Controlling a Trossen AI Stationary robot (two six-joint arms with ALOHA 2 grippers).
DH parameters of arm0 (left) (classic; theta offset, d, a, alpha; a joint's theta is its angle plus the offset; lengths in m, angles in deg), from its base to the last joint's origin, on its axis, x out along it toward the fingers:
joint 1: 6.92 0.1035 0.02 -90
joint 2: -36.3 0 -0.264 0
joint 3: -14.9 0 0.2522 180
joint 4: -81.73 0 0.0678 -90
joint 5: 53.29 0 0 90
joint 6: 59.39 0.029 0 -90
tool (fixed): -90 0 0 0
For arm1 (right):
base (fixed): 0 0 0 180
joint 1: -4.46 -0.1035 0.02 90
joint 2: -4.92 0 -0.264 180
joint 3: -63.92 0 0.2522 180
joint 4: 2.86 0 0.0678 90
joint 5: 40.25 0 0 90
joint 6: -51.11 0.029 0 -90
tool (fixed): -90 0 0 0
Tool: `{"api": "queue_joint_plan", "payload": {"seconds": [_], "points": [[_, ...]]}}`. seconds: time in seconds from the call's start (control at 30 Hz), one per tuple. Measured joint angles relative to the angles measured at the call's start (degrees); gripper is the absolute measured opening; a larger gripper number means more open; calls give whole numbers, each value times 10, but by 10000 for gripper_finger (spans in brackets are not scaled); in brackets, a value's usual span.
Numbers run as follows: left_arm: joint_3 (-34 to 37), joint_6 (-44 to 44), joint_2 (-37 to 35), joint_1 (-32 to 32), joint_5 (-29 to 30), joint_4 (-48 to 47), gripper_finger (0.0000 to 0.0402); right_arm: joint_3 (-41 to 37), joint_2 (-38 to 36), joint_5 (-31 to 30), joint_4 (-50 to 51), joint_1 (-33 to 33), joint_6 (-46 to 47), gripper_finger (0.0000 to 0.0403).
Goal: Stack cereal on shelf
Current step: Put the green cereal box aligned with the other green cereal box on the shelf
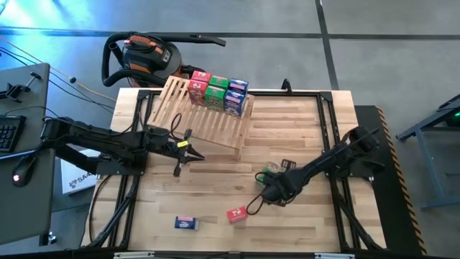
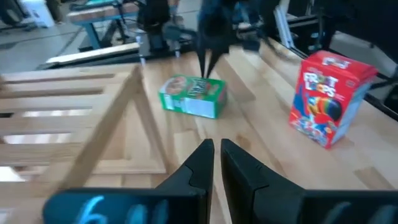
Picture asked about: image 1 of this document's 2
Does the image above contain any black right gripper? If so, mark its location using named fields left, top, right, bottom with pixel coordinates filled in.
left=255, top=158, right=303, bottom=206

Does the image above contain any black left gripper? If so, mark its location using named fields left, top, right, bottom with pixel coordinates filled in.
left=154, top=129, right=206, bottom=177

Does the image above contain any green Apple Jacks cereal box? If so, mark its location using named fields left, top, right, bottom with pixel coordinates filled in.
left=208, top=75, right=230, bottom=90
left=203, top=85, right=227, bottom=112
left=257, top=160, right=283, bottom=184

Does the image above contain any red Froot Loops cereal box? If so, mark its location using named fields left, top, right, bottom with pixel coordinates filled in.
left=187, top=79, right=209, bottom=107
left=226, top=205, right=249, bottom=224
left=190, top=70, right=213, bottom=84

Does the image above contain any blue Frosted Flakes cereal box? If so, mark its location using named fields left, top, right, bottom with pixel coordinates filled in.
left=222, top=89, right=248, bottom=119
left=174, top=215, right=200, bottom=231
left=228, top=78, right=249, bottom=95

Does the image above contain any slatted wooden shelf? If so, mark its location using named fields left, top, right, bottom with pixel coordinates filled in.
left=147, top=75, right=255, bottom=161

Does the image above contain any black and orange vacuum cleaner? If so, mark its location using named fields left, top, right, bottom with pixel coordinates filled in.
left=101, top=31, right=227, bottom=88

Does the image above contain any white printed carton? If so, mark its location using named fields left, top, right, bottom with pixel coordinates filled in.
left=60, top=147, right=101, bottom=196

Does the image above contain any black mat with hazard stripe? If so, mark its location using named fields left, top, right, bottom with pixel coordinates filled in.
left=354, top=104, right=428, bottom=257

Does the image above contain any blue metal stand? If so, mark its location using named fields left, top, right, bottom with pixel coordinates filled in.
left=395, top=94, right=460, bottom=212

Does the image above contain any silver desk knob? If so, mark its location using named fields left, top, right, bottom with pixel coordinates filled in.
left=39, top=232, right=58, bottom=246

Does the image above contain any black computer mouse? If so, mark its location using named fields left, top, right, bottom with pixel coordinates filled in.
left=11, top=154, right=37, bottom=188

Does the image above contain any dark grey desk top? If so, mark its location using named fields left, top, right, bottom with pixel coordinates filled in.
left=0, top=147, right=57, bottom=246
left=0, top=63, right=50, bottom=159

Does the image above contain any black keyboard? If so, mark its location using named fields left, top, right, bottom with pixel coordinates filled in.
left=0, top=114, right=27, bottom=153

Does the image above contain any black box with green light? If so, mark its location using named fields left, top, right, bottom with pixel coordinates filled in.
left=445, top=111, right=460, bottom=127

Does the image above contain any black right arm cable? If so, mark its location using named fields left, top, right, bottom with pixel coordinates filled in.
left=246, top=192, right=269, bottom=217

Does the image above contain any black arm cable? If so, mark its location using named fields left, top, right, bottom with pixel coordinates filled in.
left=246, top=192, right=269, bottom=217
left=168, top=112, right=183, bottom=140

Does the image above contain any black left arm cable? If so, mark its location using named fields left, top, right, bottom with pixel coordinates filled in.
left=168, top=112, right=183, bottom=140

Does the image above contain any black table frame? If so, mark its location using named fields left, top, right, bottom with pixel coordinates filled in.
left=86, top=88, right=387, bottom=253

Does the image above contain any silver table bracket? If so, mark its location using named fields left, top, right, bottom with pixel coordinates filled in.
left=314, top=253, right=355, bottom=259
left=114, top=251, right=155, bottom=259

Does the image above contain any black floor cable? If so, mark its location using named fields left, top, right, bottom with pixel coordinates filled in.
left=0, top=46, right=116, bottom=113

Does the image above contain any yellow floor cable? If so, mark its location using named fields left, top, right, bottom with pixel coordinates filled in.
left=0, top=35, right=118, bottom=103

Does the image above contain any black desk clamp mount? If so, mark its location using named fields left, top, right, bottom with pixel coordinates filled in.
left=0, top=71, right=42, bottom=104

